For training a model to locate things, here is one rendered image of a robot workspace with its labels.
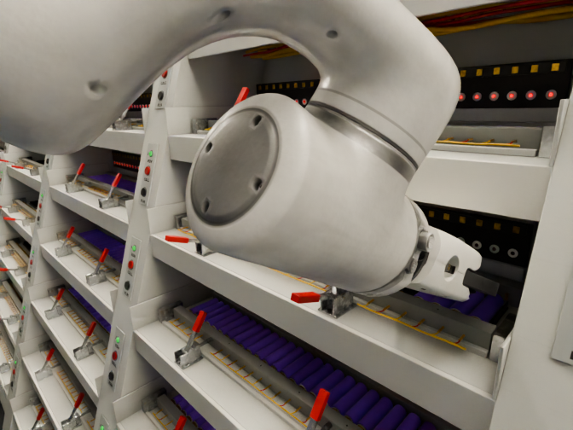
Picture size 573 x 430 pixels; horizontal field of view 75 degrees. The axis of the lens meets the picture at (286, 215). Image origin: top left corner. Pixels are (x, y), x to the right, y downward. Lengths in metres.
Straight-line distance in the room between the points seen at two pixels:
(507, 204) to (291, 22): 0.25
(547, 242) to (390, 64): 0.21
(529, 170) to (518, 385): 0.17
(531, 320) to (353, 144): 0.22
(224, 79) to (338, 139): 0.65
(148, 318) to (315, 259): 0.65
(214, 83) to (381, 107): 0.63
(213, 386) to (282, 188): 0.51
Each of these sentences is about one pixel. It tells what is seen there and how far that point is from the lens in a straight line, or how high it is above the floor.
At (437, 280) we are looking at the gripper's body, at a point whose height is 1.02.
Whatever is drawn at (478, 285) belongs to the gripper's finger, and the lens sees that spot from 0.36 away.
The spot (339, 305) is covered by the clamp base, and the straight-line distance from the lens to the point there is 0.44.
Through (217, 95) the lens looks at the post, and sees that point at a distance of 0.81.
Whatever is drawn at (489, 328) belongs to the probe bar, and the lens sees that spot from 0.42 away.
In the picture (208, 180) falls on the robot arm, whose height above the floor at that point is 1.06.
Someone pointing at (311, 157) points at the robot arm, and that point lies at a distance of 0.16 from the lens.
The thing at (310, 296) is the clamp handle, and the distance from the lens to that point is 0.40.
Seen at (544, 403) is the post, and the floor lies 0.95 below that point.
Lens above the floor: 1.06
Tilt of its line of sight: 4 degrees down
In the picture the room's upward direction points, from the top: 11 degrees clockwise
